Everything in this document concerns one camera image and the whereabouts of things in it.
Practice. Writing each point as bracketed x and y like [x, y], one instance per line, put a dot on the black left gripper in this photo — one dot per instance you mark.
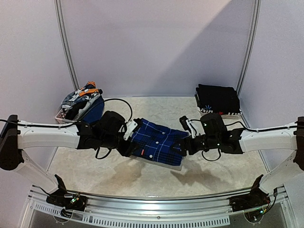
[128, 150]

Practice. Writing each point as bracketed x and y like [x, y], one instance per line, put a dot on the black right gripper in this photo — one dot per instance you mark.
[184, 147]

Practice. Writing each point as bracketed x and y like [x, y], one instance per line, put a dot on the blue plaid garment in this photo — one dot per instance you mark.
[154, 143]

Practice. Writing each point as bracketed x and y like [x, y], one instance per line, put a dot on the black t-shirt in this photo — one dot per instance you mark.
[217, 98]

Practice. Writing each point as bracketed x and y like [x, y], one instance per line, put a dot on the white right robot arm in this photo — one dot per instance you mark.
[241, 140]

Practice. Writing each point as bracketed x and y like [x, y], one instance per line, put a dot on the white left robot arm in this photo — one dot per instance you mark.
[111, 132]

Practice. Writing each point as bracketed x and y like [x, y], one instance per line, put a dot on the camouflage orange garment pile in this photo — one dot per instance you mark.
[78, 102]

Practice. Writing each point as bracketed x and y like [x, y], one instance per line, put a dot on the solid navy blue garment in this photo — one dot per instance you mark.
[95, 111]

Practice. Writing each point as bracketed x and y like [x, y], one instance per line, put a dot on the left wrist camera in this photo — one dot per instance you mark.
[132, 126]

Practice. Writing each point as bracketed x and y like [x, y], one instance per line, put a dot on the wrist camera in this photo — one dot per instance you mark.
[132, 126]
[188, 125]

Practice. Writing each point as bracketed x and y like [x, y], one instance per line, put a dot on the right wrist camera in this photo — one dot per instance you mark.
[188, 125]

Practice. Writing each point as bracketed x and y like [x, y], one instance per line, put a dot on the aluminium front rail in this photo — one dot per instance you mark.
[210, 211]

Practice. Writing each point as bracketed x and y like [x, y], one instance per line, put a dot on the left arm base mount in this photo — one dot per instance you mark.
[68, 201]

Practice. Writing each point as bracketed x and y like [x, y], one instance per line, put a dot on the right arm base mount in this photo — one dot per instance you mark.
[252, 200]

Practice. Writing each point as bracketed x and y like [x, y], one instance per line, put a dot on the right aluminium frame post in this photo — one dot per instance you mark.
[250, 44]

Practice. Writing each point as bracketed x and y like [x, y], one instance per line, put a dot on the aluminium frame post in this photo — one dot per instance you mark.
[250, 44]
[65, 44]

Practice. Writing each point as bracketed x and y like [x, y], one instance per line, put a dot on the left aluminium frame post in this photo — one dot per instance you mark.
[65, 44]

